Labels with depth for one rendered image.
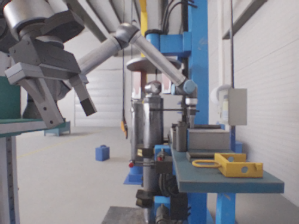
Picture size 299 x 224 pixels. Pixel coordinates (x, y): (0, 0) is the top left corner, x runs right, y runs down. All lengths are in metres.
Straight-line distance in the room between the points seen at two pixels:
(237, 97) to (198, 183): 1.37
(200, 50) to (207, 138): 0.89
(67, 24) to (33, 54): 0.08
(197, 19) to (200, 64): 0.45
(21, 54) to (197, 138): 1.08
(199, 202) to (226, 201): 1.06
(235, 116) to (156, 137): 0.88
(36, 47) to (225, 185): 0.72
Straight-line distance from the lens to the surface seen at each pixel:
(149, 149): 1.47
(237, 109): 1.92
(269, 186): 0.81
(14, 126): 0.86
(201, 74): 1.65
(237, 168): 0.78
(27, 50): 0.34
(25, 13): 0.39
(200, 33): 1.78
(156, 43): 1.74
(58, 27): 0.36
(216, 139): 1.23
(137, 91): 1.77
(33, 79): 0.31
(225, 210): 0.82
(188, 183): 0.70
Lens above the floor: 1.34
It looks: 1 degrees down
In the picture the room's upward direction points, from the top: straight up
